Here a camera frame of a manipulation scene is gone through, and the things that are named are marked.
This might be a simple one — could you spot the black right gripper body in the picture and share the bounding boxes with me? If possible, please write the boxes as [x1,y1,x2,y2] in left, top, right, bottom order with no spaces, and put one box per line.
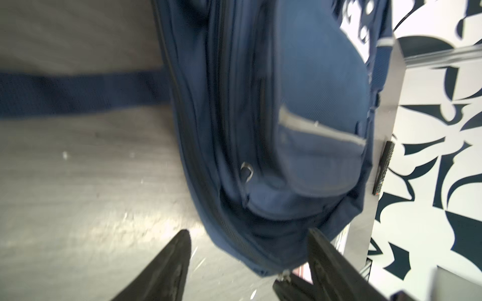
[272,274,324,301]

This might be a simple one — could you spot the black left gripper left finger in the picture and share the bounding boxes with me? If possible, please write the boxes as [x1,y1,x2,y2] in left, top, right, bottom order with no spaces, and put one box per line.
[113,230,192,301]

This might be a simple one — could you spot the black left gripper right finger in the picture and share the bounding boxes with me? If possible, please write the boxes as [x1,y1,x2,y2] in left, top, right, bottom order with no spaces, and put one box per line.
[308,228,386,300]

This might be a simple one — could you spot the navy blue student backpack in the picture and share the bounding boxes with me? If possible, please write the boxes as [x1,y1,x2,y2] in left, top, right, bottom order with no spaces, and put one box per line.
[1,1,394,277]

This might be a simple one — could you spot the pink pencil case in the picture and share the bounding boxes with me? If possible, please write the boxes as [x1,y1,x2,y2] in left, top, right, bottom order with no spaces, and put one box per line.
[292,262,313,283]

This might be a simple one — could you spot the black tv remote control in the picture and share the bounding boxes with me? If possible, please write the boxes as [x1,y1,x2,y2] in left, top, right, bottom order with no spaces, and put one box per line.
[372,141,395,196]

